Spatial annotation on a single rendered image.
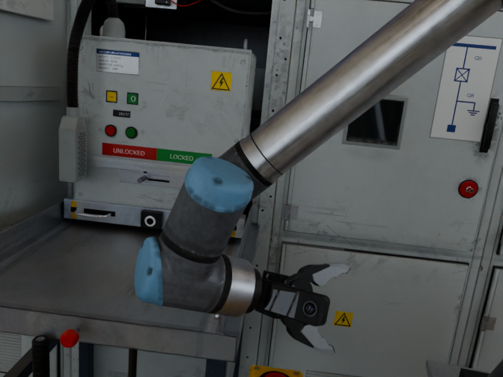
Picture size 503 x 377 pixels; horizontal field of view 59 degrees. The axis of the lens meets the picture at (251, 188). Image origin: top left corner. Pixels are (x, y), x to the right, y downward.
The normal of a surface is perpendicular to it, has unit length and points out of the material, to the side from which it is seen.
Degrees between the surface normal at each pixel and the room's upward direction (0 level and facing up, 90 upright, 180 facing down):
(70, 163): 90
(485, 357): 90
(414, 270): 90
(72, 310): 0
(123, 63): 90
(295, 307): 68
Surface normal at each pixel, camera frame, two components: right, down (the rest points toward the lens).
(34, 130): 0.96, 0.15
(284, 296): -0.46, -0.22
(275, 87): -0.07, 0.22
